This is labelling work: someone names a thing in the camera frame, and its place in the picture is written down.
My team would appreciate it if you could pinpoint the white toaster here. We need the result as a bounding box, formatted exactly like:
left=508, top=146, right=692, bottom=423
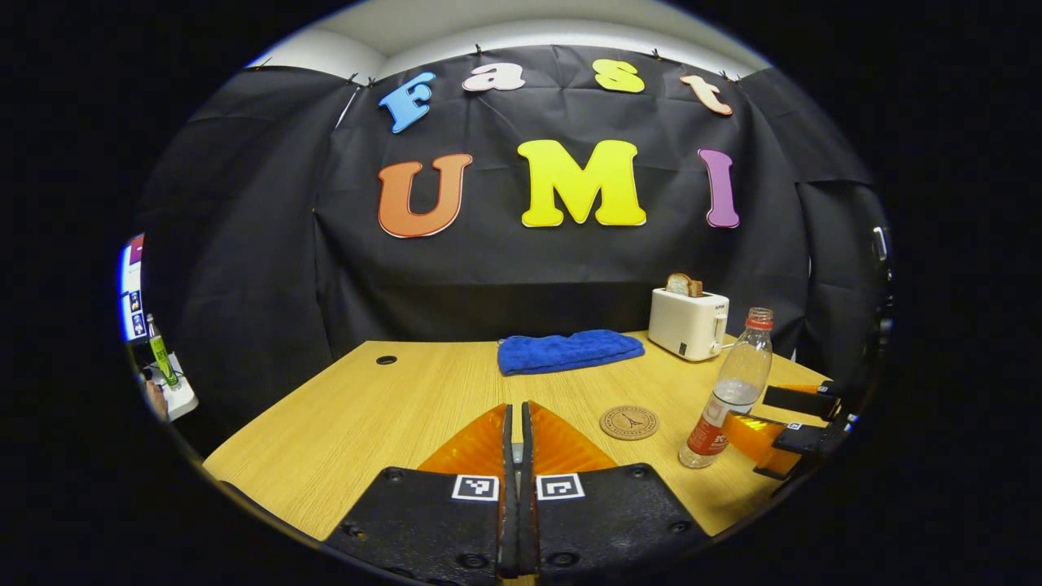
left=648, top=287, right=730, bottom=362

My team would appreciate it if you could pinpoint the round brown coaster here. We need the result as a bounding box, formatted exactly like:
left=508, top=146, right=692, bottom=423
left=599, top=405, right=660, bottom=441

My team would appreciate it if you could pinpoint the clear plastic water bottle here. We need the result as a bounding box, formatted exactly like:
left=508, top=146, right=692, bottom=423
left=678, top=307, right=774, bottom=470

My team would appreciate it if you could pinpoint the blue folded towel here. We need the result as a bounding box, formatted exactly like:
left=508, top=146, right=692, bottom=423
left=497, top=329, right=646, bottom=377

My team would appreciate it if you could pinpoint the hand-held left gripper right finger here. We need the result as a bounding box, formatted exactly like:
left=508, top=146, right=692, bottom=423
left=521, top=400, right=711, bottom=582

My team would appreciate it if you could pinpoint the black backdrop cloth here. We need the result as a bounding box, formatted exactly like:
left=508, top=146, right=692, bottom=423
left=138, top=45, right=892, bottom=440

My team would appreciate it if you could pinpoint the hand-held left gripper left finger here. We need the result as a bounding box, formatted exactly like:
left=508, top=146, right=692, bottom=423
left=326, top=403, right=515, bottom=582

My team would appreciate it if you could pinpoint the computer monitor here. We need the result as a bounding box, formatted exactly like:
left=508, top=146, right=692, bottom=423
left=120, top=234, right=149, bottom=343

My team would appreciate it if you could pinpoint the small white desk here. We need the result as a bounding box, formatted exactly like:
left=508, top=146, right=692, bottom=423
left=151, top=354, right=199, bottom=422

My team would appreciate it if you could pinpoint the green drink bottle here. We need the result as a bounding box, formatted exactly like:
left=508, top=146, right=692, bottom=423
left=147, top=314, right=180, bottom=390

